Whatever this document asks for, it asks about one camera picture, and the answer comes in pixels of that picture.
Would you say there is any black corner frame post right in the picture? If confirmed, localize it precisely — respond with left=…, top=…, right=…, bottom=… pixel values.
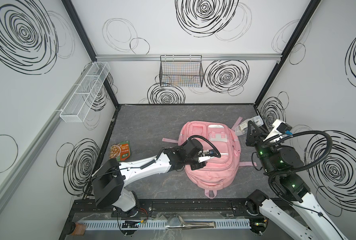
left=254, top=0, right=322, bottom=107

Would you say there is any aluminium wall rail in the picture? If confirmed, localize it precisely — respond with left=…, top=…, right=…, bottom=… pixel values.
left=96, top=54, right=282, bottom=62

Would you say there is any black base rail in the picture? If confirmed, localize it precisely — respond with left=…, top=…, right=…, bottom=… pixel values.
left=70, top=198, right=262, bottom=218

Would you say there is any green snack packet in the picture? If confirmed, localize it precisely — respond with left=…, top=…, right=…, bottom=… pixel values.
left=109, top=141, right=131, bottom=162

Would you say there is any clear plastic pencil case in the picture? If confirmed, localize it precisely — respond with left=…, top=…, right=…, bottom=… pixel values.
left=232, top=116, right=264, bottom=136

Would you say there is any white wire shelf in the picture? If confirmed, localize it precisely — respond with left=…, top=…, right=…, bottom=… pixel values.
left=60, top=62, right=111, bottom=123

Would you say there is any black corner frame post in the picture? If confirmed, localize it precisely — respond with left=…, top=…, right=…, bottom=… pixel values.
left=254, top=0, right=322, bottom=107
left=61, top=0, right=121, bottom=110

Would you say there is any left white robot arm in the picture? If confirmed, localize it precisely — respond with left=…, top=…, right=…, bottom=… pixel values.
left=91, top=135, right=222, bottom=213

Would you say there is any pink student backpack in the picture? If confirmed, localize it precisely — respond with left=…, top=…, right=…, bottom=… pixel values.
left=162, top=121, right=257, bottom=199

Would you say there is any black corner frame post left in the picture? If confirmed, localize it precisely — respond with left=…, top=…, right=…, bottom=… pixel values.
left=61, top=0, right=121, bottom=110

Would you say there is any black wire basket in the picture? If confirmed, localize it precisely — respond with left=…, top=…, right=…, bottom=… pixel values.
left=159, top=60, right=205, bottom=88

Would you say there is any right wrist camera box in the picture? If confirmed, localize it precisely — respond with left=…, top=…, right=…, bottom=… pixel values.
left=264, top=120, right=293, bottom=143

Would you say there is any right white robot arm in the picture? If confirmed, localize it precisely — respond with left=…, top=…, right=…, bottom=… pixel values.
left=245, top=120, right=346, bottom=240

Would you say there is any white slotted cable duct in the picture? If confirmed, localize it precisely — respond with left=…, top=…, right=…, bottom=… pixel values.
left=79, top=217, right=251, bottom=231

